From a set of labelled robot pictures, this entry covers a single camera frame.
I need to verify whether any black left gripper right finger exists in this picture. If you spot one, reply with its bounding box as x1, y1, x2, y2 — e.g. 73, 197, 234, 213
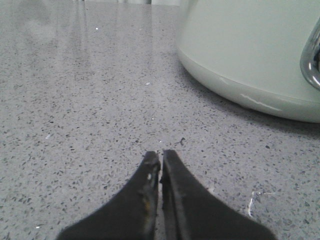
160, 150, 276, 240

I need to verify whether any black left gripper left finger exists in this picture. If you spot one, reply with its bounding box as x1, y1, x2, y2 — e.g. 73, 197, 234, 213
57, 151, 161, 240

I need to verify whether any pale green electric pot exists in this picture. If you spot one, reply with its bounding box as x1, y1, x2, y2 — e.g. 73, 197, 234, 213
176, 0, 320, 123

